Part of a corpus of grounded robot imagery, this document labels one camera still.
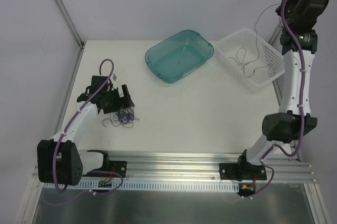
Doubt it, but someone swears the thin cable bundle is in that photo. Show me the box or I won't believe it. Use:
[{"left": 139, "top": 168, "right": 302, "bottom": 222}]
[{"left": 102, "top": 106, "right": 140, "bottom": 129}]

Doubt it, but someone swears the thin black cable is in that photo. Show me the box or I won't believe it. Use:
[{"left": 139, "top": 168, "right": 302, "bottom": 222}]
[
  {"left": 241, "top": 2, "right": 282, "bottom": 79},
  {"left": 227, "top": 47, "right": 276, "bottom": 78}
]

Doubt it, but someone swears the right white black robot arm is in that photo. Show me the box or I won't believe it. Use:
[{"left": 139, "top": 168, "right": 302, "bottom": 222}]
[{"left": 234, "top": 0, "right": 329, "bottom": 181}]

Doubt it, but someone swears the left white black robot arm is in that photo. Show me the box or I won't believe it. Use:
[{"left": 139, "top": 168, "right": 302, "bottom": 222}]
[{"left": 37, "top": 76, "right": 134, "bottom": 186}]

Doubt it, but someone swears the teal transparent plastic tub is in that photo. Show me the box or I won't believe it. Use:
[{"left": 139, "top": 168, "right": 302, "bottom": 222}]
[{"left": 145, "top": 30, "right": 214, "bottom": 84}]

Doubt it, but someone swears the white perforated plastic basket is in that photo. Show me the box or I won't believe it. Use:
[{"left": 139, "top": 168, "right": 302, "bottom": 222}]
[{"left": 214, "top": 28, "right": 285, "bottom": 93}]

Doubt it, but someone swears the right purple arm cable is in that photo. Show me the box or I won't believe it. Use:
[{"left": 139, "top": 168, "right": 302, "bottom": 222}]
[{"left": 260, "top": 0, "right": 332, "bottom": 164}]

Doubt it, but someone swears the right aluminium frame post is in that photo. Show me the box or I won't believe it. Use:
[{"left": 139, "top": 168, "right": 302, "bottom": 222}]
[{"left": 268, "top": 0, "right": 318, "bottom": 46}]

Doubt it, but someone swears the aluminium frame post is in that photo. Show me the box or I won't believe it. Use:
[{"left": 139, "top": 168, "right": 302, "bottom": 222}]
[
  {"left": 268, "top": 0, "right": 318, "bottom": 46},
  {"left": 54, "top": 0, "right": 85, "bottom": 48}
]

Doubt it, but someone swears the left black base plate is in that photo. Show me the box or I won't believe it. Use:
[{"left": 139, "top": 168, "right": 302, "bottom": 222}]
[{"left": 85, "top": 160, "right": 127, "bottom": 178}]

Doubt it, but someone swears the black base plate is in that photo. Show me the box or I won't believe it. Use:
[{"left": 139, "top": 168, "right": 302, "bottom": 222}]
[
  {"left": 85, "top": 160, "right": 127, "bottom": 178},
  {"left": 219, "top": 162, "right": 267, "bottom": 181}
]

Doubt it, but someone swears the aluminium mounting rail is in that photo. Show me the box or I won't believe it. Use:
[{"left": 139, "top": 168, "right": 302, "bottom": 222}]
[{"left": 108, "top": 151, "right": 317, "bottom": 184}]

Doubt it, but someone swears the left aluminium frame post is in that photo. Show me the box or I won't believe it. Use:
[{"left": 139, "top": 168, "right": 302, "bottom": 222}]
[{"left": 54, "top": 0, "right": 85, "bottom": 48}]

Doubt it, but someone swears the white slotted cable duct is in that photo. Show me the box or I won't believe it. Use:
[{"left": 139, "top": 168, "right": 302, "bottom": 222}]
[{"left": 76, "top": 179, "right": 239, "bottom": 193}]

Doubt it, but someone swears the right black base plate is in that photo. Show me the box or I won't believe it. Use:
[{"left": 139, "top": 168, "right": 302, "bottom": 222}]
[{"left": 219, "top": 162, "right": 267, "bottom": 181}]

